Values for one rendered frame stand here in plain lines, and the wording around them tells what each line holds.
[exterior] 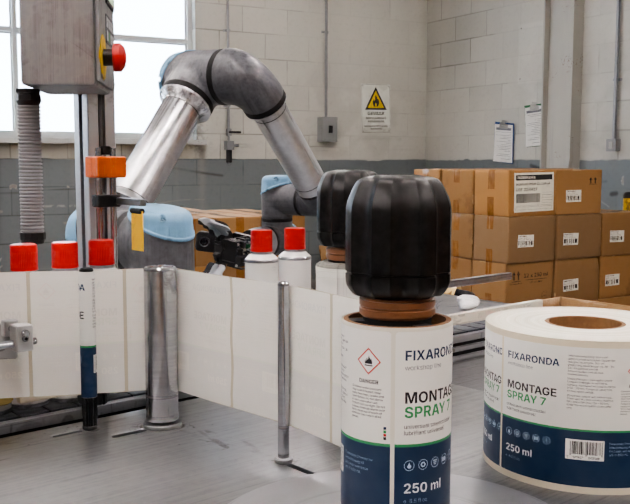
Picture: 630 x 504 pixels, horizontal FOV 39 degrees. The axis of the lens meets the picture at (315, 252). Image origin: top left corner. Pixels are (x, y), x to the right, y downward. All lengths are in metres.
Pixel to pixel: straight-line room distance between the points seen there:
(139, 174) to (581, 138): 5.26
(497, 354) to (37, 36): 0.70
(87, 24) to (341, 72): 6.55
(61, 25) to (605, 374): 0.78
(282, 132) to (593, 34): 5.00
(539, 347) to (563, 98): 6.01
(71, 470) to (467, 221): 4.30
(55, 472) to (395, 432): 0.40
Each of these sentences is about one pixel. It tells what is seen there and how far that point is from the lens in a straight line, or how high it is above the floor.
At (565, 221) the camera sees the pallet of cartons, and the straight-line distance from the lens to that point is 5.18.
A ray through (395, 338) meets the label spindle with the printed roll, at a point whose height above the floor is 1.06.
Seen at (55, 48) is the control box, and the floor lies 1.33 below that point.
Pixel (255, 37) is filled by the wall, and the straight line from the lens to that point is 7.36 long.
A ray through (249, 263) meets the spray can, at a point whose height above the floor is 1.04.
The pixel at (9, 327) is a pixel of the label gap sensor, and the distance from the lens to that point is 1.06.
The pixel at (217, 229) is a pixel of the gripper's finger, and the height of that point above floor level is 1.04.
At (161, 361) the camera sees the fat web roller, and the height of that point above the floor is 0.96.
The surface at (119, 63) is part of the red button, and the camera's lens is 1.23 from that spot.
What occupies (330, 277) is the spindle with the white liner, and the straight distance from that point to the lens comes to 1.07.
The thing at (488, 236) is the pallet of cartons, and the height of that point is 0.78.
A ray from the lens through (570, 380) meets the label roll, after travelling 0.88.
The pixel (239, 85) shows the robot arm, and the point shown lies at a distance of 1.85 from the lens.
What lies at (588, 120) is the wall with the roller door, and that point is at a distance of 6.74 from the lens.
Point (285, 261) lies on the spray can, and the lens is 1.39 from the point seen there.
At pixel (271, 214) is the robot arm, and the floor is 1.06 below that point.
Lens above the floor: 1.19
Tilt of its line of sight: 6 degrees down
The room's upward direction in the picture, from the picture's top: straight up
